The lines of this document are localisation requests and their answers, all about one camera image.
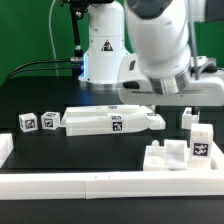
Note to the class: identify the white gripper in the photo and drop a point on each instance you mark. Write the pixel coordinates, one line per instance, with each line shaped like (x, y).
(135, 88)

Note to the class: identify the white chair seat block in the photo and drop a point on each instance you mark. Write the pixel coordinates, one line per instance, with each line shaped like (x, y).
(172, 156)

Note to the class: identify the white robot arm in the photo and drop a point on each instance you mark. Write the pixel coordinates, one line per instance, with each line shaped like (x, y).
(163, 68)

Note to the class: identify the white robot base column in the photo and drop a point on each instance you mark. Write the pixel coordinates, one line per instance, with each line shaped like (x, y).
(106, 46)

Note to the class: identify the white tagged cube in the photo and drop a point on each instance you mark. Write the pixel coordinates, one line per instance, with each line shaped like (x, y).
(50, 120)
(28, 122)

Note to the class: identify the white left fence piece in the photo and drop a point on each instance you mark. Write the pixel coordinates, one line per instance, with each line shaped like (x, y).
(6, 146)

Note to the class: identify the white chair back frame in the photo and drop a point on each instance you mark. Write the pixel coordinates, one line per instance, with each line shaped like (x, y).
(113, 123)

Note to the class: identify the white L-shaped fence rail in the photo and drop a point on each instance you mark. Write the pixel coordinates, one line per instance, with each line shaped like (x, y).
(115, 184)

